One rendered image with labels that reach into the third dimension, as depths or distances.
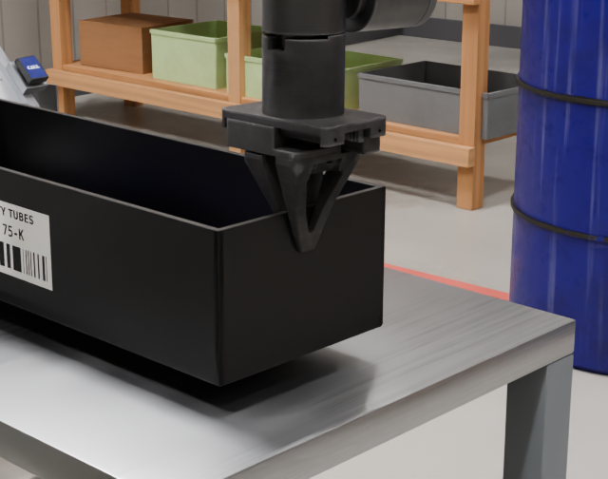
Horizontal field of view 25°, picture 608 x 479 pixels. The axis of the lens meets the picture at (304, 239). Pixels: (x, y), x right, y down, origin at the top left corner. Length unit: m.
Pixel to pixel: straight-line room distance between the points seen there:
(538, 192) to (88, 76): 2.91
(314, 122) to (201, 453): 0.23
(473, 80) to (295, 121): 3.49
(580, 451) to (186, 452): 1.97
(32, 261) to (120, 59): 4.63
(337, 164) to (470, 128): 3.48
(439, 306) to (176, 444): 0.34
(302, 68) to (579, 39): 2.15
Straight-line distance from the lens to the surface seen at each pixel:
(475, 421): 2.94
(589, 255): 3.13
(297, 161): 0.93
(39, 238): 1.08
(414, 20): 0.99
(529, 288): 3.27
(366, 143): 0.95
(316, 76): 0.93
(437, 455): 2.78
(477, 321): 1.16
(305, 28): 0.92
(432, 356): 1.08
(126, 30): 5.66
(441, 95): 4.54
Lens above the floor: 1.20
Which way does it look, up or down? 17 degrees down
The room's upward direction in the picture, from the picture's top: straight up
